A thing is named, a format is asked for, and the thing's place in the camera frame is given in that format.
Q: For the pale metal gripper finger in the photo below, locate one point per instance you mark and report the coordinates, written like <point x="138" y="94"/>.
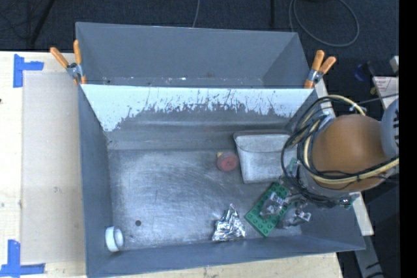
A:
<point x="273" y="204"/>
<point x="298" y="217"/>

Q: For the dark green flat block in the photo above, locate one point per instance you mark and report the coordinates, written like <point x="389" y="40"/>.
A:
<point x="260" y="221"/>

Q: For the white plastic tub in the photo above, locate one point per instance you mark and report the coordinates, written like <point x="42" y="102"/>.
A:
<point x="260" y="159"/>

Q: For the crumpled silver foil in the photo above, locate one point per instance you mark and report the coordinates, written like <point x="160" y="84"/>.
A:
<point x="228" y="226"/>

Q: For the red round toy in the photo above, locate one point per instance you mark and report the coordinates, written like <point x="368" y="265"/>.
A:
<point x="228" y="162"/>

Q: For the grey metal bin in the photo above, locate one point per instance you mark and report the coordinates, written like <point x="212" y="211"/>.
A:
<point x="169" y="192"/>

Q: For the white tape roll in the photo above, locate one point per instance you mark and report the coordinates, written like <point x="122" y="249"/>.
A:
<point x="113" y="239"/>

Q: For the pale wood board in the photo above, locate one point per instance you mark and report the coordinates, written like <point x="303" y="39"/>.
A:
<point x="49" y="156"/>

